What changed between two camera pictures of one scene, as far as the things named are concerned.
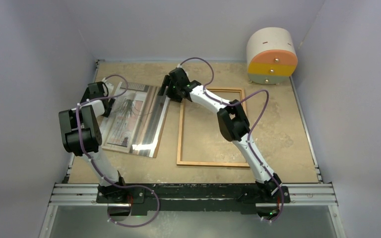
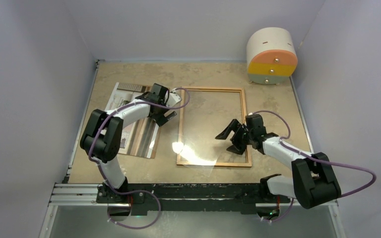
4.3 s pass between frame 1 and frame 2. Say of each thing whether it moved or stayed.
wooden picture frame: stayed
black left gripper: moved
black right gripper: moved
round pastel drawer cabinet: stayed
